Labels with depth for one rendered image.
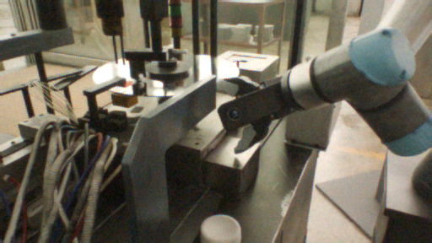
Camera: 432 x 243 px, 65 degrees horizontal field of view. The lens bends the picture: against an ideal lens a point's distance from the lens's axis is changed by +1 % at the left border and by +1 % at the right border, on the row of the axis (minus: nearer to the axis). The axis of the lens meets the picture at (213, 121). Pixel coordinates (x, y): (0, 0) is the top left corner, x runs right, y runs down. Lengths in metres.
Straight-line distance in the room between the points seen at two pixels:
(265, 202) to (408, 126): 0.30
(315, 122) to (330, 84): 0.38
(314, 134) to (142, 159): 0.53
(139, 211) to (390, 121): 0.36
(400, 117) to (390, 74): 0.08
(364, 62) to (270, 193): 0.36
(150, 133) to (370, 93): 0.29
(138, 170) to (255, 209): 0.30
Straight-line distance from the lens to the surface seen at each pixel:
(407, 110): 0.51
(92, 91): 0.60
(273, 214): 0.66
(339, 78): 0.48
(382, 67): 0.45
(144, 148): 0.44
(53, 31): 0.81
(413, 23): 0.62
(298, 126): 0.87
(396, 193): 0.79
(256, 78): 0.97
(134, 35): 1.40
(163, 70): 0.75
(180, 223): 0.62
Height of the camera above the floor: 1.17
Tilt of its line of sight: 25 degrees down
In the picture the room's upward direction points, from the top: straight up
